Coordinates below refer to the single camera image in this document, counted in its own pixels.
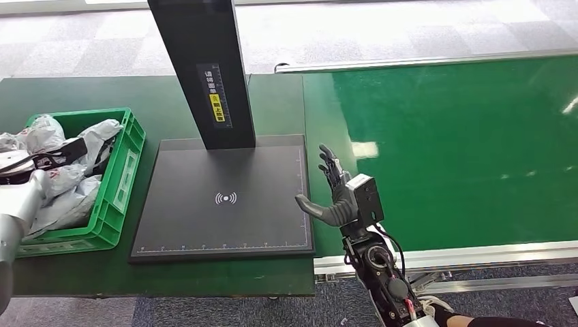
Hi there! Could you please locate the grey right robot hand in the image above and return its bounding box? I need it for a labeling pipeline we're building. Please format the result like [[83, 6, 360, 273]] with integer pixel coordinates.
[[294, 144, 360, 228]]

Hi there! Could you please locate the white package with red print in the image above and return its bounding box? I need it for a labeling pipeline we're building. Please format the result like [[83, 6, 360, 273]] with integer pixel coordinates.
[[0, 114, 87, 200]]

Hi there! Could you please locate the black inbound scanner machine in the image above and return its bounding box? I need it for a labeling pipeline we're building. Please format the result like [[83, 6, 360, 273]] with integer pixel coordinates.
[[128, 0, 316, 264]]

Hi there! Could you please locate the green conveyor belt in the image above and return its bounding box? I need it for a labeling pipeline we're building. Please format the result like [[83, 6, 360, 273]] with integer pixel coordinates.
[[302, 56, 578, 258]]

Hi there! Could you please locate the plain grey package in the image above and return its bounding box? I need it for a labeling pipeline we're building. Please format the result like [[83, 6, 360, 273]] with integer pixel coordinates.
[[25, 174, 103, 239]]

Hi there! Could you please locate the person's leg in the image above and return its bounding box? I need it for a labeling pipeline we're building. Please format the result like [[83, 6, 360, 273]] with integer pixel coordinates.
[[433, 307, 552, 327]]

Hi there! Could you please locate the green plastic crate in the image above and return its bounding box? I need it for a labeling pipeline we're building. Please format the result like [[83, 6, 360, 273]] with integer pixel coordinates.
[[16, 107, 147, 259]]

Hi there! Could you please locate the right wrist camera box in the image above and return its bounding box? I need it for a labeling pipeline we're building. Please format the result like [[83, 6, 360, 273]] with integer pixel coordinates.
[[345, 173, 386, 227]]

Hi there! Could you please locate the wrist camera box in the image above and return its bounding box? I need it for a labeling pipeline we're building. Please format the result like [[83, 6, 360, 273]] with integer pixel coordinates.
[[345, 173, 386, 227], [31, 137, 89, 172]]

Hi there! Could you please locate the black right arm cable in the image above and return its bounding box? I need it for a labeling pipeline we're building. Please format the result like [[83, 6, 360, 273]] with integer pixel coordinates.
[[374, 223, 406, 276]]

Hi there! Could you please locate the aluminium conveyor side rail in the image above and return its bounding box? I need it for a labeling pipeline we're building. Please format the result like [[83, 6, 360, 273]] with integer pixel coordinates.
[[314, 240, 578, 296]]

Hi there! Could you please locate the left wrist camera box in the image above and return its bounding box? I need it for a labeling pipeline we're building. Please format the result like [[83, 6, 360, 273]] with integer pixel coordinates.
[[31, 137, 89, 172]]

